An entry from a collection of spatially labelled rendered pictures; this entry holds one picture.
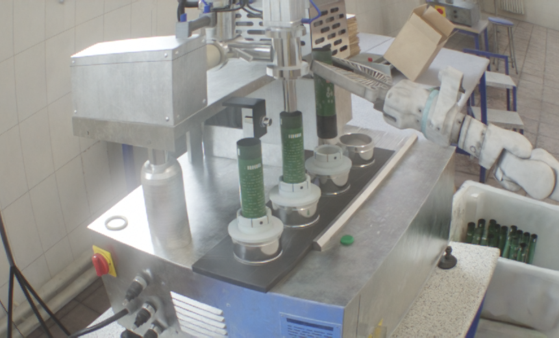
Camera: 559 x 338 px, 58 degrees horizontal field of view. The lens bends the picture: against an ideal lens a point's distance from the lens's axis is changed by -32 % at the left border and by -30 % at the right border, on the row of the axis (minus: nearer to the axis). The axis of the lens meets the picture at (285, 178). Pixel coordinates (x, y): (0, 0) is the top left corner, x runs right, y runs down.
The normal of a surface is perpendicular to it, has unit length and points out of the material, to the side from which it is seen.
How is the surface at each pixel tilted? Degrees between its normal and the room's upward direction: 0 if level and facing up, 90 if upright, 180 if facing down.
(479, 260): 0
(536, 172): 75
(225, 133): 90
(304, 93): 90
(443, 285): 0
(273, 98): 90
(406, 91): 13
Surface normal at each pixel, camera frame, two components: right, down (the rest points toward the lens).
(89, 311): -0.05, -0.91
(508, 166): -0.72, 0.24
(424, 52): -0.48, 0.39
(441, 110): -0.32, -0.09
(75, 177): 0.88, 0.16
